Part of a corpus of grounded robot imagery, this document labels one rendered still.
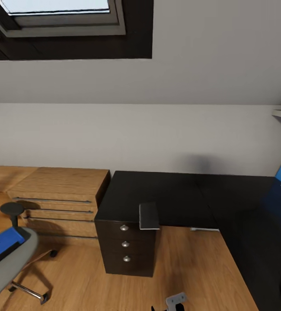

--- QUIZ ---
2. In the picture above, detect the swivel chair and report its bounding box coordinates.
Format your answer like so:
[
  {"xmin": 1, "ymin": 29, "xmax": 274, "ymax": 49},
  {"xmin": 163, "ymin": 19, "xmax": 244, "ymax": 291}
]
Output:
[{"xmin": 0, "ymin": 202, "xmax": 57, "ymax": 304}]

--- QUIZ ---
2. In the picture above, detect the notebook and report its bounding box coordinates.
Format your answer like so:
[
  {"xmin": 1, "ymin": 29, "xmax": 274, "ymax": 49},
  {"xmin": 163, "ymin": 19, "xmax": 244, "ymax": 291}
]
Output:
[{"xmin": 139, "ymin": 203, "xmax": 161, "ymax": 230}]

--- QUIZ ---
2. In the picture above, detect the folder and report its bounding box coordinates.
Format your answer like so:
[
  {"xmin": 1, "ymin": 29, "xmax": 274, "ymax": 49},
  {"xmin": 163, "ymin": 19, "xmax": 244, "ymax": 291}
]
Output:
[{"xmin": 0, "ymin": 227, "xmax": 25, "ymax": 260}]

